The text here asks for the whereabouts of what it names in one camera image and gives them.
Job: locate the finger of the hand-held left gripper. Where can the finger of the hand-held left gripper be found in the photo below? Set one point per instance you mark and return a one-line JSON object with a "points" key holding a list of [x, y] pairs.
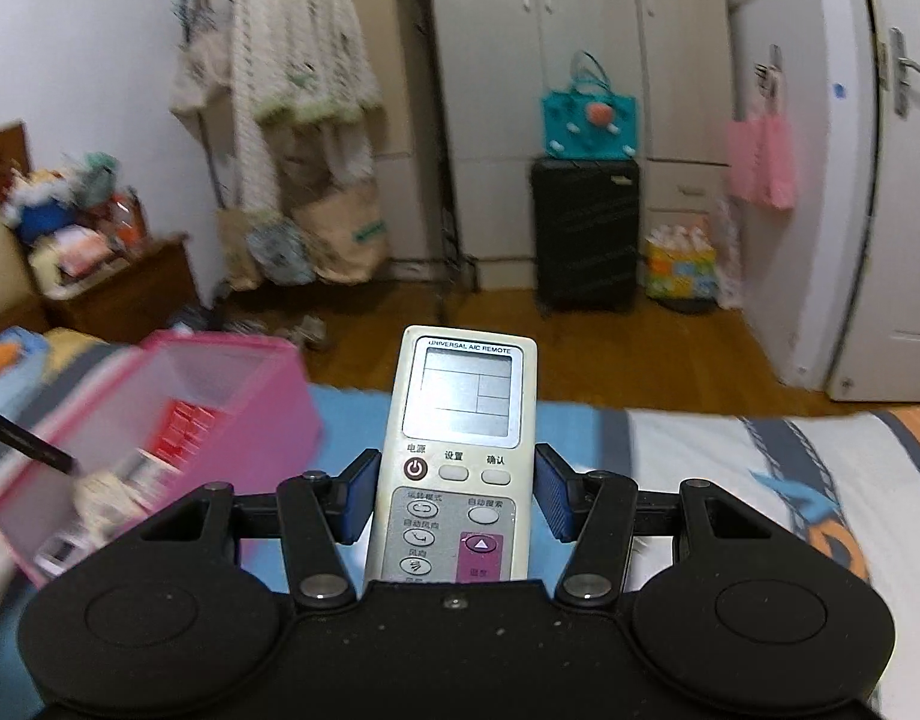
{"points": [[33, 444]]}

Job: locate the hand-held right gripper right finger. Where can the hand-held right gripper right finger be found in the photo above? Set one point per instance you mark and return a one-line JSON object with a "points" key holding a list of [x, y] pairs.
{"points": [[554, 495]]}

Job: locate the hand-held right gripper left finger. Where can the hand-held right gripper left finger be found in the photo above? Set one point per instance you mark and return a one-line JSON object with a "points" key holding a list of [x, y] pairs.
{"points": [[361, 499]]}

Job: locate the cream air conditioner remote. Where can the cream air conditioner remote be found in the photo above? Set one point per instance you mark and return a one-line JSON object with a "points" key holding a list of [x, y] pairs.
{"points": [[452, 487]]}

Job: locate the white power bank underneath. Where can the white power bank underneath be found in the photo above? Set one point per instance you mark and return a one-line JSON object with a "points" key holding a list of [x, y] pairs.
{"points": [[55, 551]]}

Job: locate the pink cardboard box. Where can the pink cardboard box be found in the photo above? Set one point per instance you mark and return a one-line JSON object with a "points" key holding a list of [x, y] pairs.
{"points": [[265, 405]]}

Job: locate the light blue clothes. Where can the light blue clothes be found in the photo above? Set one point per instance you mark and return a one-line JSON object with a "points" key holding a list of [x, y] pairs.
{"points": [[10, 352]]}

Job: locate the grey white printed blanket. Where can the grey white printed blanket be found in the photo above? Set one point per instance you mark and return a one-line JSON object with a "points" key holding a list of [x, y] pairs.
{"points": [[700, 457]]}

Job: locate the red printed bag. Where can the red printed bag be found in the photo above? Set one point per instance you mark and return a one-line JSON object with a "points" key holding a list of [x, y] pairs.
{"points": [[190, 424]]}

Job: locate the patterned slipper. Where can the patterned slipper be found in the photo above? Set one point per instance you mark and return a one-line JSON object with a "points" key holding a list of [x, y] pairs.
{"points": [[308, 331], [254, 328]]}

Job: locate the wooden nightstand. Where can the wooden nightstand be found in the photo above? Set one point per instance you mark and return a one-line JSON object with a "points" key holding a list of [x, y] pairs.
{"points": [[130, 292]]}

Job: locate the wooden padded headboard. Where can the wooden padded headboard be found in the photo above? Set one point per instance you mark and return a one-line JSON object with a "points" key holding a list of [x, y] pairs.
{"points": [[3, 255]]}

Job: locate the pink tissue box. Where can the pink tissue box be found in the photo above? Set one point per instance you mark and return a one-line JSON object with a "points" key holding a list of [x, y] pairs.
{"points": [[81, 253]]}

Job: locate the black trash bag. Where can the black trash bag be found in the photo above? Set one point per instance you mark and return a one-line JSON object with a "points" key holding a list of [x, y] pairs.
{"points": [[197, 321]]}

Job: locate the blue bag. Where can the blue bag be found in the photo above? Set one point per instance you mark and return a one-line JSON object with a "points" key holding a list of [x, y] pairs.
{"points": [[48, 221]]}

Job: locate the orange bottle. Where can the orange bottle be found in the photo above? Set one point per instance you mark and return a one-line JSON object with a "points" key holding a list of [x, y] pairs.
{"points": [[129, 221]]}

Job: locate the grey patterned bag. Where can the grey patterned bag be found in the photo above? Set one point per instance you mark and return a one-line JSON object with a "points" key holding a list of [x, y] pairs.
{"points": [[280, 255]]}

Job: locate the colourful gift box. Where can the colourful gift box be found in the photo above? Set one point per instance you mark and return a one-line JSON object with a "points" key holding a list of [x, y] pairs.
{"points": [[681, 270]]}

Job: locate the black suitcase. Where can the black suitcase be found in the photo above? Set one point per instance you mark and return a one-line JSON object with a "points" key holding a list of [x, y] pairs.
{"points": [[584, 232]]}

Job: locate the brown paper bag green print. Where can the brown paper bag green print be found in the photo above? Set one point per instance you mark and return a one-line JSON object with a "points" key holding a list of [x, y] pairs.
{"points": [[347, 232]]}

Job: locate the plain kraft paper bag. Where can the plain kraft paper bag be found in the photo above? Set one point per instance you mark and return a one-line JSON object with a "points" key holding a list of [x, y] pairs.
{"points": [[235, 251]]}

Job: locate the white plastic bag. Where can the white plastic bag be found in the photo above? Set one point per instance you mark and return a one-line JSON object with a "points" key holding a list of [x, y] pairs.
{"points": [[728, 255]]}

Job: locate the teal felt handbag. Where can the teal felt handbag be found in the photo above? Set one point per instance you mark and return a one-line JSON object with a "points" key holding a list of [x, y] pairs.
{"points": [[591, 116]]}

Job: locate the beige canvas tote bag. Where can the beige canvas tote bag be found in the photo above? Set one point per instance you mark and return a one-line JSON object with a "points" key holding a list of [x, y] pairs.
{"points": [[197, 90]]}

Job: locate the pink paper bag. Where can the pink paper bag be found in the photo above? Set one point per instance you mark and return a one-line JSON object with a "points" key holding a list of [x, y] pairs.
{"points": [[764, 161]]}

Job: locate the white door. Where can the white door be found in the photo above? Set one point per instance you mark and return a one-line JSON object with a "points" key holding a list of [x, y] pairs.
{"points": [[902, 240]]}

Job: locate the cream knitted sweater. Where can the cream knitted sweater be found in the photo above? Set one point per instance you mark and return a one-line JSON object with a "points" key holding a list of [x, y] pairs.
{"points": [[302, 37]]}

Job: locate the beige wardrobe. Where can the beige wardrobe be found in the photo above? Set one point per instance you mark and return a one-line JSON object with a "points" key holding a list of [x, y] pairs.
{"points": [[580, 15]]}

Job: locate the black wall hook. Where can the black wall hook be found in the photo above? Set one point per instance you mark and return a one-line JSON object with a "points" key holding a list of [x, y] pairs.
{"points": [[769, 75]]}

